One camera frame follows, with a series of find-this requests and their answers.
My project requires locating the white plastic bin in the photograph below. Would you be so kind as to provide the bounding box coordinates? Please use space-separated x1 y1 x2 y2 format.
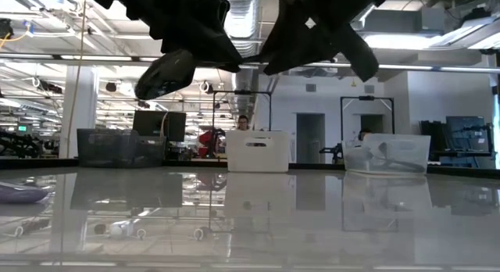
225 130 291 174

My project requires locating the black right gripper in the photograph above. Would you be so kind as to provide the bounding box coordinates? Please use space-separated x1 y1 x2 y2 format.
244 0 386 83

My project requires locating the red machine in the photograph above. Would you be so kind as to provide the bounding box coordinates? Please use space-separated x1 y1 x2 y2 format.
197 127 227 159

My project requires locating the silver spoon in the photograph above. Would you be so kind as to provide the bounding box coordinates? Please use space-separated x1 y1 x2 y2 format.
0 181 51 205

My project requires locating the person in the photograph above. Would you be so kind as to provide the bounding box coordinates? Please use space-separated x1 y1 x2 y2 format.
235 114 252 131
356 127 373 143

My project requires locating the dark grey plastic bin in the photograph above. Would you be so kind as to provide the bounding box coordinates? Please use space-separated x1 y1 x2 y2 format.
77 127 167 170

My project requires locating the black background machine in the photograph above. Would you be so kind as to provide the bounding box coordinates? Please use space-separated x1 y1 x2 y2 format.
0 129 45 159

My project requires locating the silver ventilation duct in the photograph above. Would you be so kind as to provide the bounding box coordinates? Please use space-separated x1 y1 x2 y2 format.
220 0 263 123

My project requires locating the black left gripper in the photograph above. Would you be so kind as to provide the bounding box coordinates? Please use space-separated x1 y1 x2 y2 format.
84 0 243 73

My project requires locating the grey door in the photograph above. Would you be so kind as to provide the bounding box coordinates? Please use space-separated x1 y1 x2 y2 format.
295 113 327 165

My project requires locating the clear plastic bin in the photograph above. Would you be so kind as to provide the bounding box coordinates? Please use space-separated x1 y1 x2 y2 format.
342 133 431 176

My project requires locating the black office chair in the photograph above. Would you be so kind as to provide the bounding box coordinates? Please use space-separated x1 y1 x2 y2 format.
319 143 345 165

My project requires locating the black monitor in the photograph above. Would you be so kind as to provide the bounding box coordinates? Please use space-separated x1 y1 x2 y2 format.
132 110 188 143

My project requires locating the black gantry frame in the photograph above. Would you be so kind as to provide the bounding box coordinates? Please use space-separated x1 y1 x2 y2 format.
340 95 395 135
212 90 273 132

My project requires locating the white column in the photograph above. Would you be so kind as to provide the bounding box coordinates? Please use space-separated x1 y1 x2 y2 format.
58 64 98 159

